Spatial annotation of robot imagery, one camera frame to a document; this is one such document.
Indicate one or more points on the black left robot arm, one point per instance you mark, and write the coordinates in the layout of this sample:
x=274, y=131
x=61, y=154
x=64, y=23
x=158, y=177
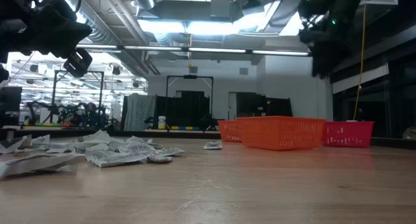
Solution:
x=16, y=22

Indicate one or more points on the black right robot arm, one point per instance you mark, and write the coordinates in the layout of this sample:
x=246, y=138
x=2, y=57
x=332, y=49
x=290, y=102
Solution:
x=328, y=9

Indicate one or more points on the black background robot arm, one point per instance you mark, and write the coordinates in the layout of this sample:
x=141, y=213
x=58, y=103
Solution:
x=42, y=112

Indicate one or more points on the black cabinet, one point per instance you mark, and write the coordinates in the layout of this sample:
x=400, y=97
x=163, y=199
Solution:
x=260, y=105

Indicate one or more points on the red plastic basket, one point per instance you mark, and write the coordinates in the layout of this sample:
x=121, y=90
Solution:
x=349, y=134

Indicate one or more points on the orange plastic basket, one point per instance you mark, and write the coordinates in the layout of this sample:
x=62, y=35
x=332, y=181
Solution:
x=281, y=133
x=229, y=131

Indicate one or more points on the black ceiling spotlight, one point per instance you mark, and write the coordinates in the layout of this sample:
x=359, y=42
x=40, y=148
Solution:
x=116, y=70

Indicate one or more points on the black monitor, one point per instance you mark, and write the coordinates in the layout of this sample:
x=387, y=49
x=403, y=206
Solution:
x=9, y=104

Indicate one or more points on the person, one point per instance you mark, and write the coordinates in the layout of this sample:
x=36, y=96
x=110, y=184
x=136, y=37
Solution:
x=91, y=113

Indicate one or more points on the white door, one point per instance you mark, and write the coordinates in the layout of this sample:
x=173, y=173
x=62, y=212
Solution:
x=232, y=107

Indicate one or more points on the multicoloured striped bar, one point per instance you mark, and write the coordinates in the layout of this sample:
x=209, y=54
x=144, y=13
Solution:
x=48, y=124

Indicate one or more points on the long ceiling light strip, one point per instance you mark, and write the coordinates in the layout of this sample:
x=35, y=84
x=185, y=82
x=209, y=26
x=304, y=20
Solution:
x=214, y=50

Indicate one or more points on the grey hanging cloth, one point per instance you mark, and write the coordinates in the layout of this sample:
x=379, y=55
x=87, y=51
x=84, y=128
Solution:
x=139, y=112

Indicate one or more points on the grey ceiling box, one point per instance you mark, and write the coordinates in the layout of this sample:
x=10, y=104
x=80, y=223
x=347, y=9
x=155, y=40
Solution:
x=220, y=8

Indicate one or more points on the bright ceiling light panel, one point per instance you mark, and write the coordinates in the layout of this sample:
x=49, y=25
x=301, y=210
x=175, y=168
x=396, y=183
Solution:
x=185, y=26

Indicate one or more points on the black partition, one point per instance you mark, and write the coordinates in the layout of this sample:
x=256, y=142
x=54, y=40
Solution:
x=185, y=108

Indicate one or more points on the yellow and white bottle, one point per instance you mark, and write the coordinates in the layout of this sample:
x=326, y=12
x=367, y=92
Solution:
x=162, y=123

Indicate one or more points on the yellow and blue striped bar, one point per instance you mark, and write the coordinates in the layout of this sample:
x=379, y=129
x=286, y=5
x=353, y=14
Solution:
x=185, y=128

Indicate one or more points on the grey wall vent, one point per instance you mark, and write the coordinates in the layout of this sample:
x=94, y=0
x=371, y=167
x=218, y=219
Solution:
x=193, y=70
x=243, y=71

